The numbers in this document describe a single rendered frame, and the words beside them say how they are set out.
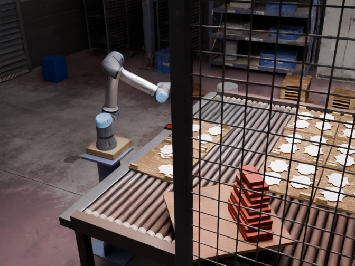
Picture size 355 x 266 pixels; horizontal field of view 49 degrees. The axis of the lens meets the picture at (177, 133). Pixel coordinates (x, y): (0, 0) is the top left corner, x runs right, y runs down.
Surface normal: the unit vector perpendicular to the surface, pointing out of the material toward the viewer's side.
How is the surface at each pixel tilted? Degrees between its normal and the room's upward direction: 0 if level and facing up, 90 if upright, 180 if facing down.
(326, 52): 88
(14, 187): 0
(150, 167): 0
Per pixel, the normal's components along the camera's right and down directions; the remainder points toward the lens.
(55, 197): -0.02, -0.89
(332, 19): -0.48, 0.40
